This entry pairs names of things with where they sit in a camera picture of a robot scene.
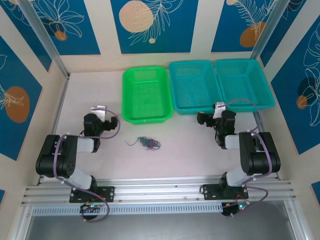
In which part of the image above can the thin blue cable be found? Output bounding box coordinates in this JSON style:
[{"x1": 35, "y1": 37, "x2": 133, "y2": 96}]
[{"x1": 125, "y1": 136, "x2": 162, "y2": 152}]

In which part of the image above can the teal plastic basket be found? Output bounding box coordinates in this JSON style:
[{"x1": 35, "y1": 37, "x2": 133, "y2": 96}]
[
  {"x1": 214, "y1": 58, "x2": 276, "y2": 113},
  {"x1": 168, "y1": 60, "x2": 223, "y2": 116}
]

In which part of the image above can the bright green plastic basket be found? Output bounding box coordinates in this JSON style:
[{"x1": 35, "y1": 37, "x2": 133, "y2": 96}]
[{"x1": 121, "y1": 65, "x2": 175, "y2": 125}]

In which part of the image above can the small circuit board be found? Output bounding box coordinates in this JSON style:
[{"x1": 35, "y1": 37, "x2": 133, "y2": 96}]
[
  {"x1": 221, "y1": 201, "x2": 251, "y2": 217},
  {"x1": 79, "y1": 202, "x2": 103, "y2": 214}
]

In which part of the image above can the grey metal panel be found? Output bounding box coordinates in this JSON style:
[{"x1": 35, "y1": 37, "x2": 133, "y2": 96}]
[{"x1": 14, "y1": 201, "x2": 306, "y2": 240}]

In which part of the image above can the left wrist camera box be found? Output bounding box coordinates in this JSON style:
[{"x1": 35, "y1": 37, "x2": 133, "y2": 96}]
[{"x1": 90, "y1": 104, "x2": 107, "y2": 123}]

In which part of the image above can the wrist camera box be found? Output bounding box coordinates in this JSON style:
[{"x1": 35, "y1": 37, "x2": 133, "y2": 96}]
[
  {"x1": 90, "y1": 104, "x2": 107, "y2": 123},
  {"x1": 213, "y1": 101, "x2": 227, "y2": 119}
]

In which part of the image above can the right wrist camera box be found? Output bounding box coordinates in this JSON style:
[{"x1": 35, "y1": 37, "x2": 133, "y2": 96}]
[{"x1": 213, "y1": 101, "x2": 227, "y2": 119}]

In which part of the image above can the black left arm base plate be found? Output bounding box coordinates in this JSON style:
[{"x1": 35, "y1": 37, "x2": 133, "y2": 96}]
[{"x1": 69, "y1": 186, "x2": 116, "y2": 204}]

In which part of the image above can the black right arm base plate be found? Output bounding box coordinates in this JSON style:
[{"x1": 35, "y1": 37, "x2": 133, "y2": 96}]
[{"x1": 201, "y1": 183, "x2": 250, "y2": 201}]

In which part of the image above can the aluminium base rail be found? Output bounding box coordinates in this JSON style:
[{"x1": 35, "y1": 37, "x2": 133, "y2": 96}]
[{"x1": 21, "y1": 176, "x2": 298, "y2": 207}]

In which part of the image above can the white slotted cable duct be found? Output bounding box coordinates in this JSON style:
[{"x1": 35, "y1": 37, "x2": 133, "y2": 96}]
[{"x1": 31, "y1": 202, "x2": 225, "y2": 217}]

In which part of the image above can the aluminium frame post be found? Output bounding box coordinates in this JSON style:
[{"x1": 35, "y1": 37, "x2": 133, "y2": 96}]
[
  {"x1": 17, "y1": 0, "x2": 71, "y2": 80},
  {"x1": 249, "y1": 0, "x2": 288, "y2": 61}
]

